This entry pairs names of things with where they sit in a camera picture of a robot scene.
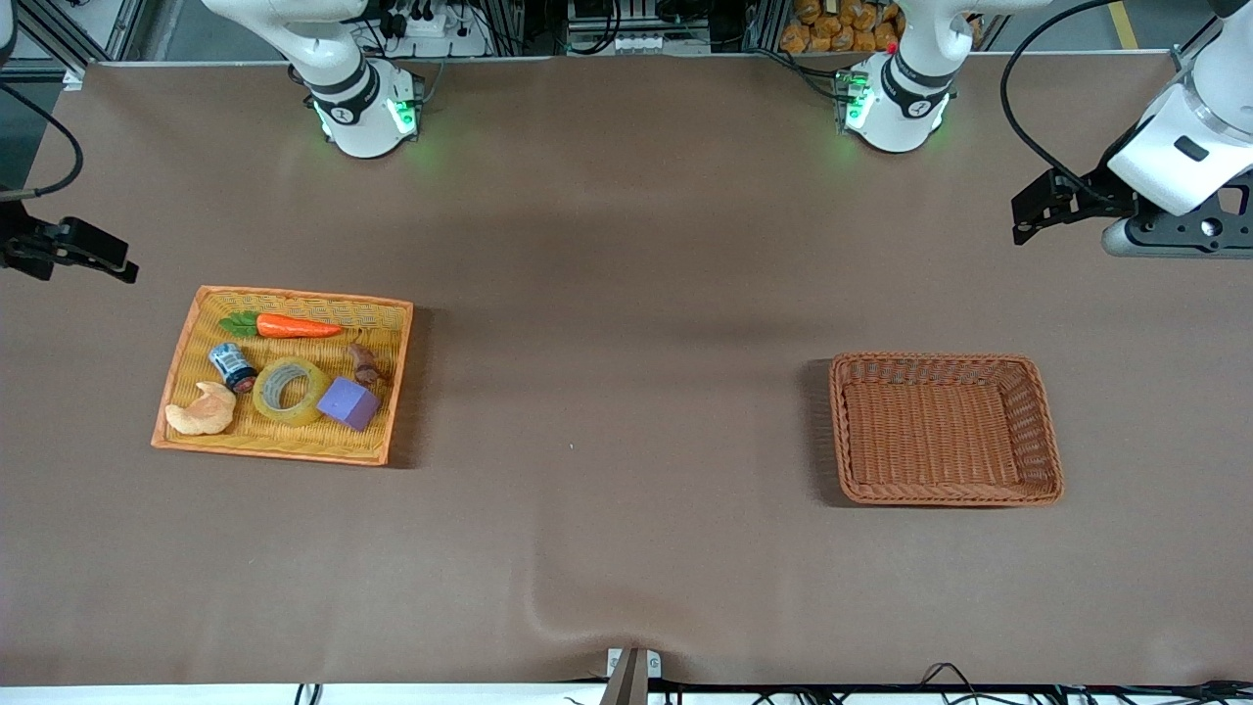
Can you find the metal table clamp bracket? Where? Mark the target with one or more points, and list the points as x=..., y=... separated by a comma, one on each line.
x=631, y=676

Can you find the black electronics box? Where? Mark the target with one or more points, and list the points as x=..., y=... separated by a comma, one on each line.
x=607, y=10

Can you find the orange wicker tray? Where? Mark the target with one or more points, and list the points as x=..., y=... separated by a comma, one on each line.
x=294, y=438

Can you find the aluminium frame profile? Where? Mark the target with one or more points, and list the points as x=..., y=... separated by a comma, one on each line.
x=1202, y=39
x=78, y=34

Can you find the metal corner bracket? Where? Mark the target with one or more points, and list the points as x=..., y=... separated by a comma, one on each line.
x=74, y=78
x=1188, y=61

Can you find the yellow tape roll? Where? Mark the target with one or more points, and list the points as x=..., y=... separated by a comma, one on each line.
x=262, y=401

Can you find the white power strip with plugs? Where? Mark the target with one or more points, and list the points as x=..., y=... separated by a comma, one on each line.
x=431, y=24

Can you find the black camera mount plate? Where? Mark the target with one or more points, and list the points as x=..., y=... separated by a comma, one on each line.
x=1175, y=230

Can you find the brown table cover sheet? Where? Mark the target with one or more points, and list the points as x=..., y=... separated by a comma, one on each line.
x=626, y=245

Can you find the bag of orange items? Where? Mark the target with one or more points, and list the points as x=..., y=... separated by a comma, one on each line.
x=842, y=29

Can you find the purple foam block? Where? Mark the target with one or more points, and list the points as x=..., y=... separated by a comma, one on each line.
x=349, y=403

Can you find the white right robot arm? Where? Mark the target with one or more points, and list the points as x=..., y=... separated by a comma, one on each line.
x=362, y=98

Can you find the small white power strip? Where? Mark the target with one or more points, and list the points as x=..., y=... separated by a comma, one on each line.
x=636, y=44

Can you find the small brown toy figure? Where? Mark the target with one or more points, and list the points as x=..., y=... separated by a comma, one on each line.
x=365, y=367

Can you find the orange toy carrot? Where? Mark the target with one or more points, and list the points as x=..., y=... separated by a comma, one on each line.
x=294, y=326

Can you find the toy croissant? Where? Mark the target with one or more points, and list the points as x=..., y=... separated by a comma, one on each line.
x=201, y=413

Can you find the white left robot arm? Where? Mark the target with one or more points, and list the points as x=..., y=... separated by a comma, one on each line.
x=1189, y=108

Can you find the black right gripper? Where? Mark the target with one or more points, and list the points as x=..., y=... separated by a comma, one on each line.
x=22, y=246

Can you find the small blue white can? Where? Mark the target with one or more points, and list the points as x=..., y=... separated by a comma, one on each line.
x=233, y=365

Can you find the brown wicker basket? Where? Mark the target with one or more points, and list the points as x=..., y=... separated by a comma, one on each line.
x=930, y=431

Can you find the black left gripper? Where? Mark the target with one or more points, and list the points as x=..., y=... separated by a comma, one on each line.
x=1094, y=195

